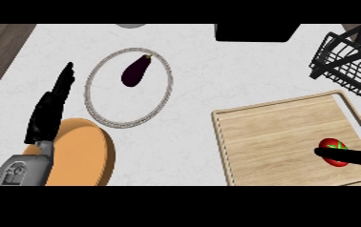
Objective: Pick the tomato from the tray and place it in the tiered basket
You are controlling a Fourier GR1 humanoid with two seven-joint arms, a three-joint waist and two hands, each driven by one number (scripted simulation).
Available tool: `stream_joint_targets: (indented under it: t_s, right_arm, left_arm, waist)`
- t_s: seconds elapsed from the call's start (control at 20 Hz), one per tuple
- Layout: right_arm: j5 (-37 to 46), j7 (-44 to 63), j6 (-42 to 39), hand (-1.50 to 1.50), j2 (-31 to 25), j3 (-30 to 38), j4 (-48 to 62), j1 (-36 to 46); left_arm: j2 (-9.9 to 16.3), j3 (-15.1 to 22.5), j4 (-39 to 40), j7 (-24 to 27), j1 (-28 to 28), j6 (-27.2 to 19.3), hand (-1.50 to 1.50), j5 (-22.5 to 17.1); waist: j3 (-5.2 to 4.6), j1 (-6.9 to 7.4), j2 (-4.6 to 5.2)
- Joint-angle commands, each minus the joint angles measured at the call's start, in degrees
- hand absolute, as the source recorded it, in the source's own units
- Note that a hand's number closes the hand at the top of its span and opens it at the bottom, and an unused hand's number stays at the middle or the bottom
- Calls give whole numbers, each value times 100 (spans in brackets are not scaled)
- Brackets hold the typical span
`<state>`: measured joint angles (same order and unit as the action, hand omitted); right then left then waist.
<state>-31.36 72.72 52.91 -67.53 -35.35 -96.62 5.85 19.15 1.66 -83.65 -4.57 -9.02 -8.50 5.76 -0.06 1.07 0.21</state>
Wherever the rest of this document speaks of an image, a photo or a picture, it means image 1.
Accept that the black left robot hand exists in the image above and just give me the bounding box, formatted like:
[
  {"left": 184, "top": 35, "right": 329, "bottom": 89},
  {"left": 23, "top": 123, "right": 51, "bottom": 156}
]
[{"left": 24, "top": 61, "right": 77, "bottom": 145}]

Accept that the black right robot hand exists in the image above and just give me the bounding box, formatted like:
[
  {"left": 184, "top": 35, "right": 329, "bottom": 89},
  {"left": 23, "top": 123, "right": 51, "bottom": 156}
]
[{"left": 314, "top": 147, "right": 361, "bottom": 166}]

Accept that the red tomato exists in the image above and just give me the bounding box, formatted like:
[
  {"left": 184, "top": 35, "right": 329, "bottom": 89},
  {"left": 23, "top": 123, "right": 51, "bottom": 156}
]
[{"left": 317, "top": 137, "right": 351, "bottom": 168}]

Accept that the pale wooden tray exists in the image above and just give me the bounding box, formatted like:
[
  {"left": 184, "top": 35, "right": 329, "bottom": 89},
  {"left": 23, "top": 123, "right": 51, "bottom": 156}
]
[{"left": 211, "top": 90, "right": 361, "bottom": 187}]

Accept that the orange round plate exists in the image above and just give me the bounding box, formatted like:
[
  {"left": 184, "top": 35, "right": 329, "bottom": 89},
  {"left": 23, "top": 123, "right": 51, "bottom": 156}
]
[{"left": 21, "top": 117, "right": 117, "bottom": 187}]

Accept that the dark purple eggplant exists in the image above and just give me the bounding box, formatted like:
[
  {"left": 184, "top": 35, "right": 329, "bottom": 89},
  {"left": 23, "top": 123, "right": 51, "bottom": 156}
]
[{"left": 120, "top": 53, "right": 154, "bottom": 88}]

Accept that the grey round object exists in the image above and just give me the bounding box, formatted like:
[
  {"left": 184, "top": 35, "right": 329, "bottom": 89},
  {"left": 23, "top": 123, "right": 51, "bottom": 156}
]
[{"left": 114, "top": 23, "right": 147, "bottom": 30}]

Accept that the black appliance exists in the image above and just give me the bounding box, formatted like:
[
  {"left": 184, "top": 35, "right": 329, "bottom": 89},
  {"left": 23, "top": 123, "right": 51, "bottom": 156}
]
[{"left": 215, "top": 23, "right": 302, "bottom": 43}]

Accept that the white round rope-rimmed placemat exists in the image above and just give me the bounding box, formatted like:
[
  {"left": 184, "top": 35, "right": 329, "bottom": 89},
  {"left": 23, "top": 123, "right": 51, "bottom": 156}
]
[{"left": 83, "top": 47, "right": 175, "bottom": 130}]

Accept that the black wire tiered basket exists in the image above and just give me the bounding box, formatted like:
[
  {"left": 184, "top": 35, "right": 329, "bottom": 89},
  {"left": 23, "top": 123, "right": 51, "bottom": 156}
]
[{"left": 308, "top": 25, "right": 361, "bottom": 97}]

